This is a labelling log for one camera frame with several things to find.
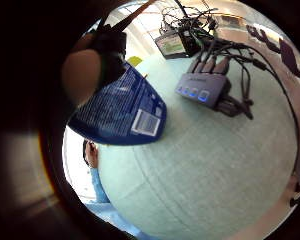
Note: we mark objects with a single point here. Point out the blue printed box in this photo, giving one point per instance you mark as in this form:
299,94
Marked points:
120,110

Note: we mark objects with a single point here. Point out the yellow paper note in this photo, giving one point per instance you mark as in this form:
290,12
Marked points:
135,60

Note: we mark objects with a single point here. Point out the small screen device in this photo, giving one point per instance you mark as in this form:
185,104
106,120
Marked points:
171,45

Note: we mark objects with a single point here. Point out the the person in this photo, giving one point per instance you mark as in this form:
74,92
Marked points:
98,181

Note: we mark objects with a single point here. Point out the black box device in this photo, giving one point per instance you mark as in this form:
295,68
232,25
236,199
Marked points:
190,41

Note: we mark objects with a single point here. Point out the grey hub with blue lights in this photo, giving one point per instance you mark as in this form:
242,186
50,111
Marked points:
203,86

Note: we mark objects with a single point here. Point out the black table clamp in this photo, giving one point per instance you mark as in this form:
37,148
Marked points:
298,196

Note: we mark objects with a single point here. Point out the dark purple wall decoration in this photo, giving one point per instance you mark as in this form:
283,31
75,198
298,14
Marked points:
286,55

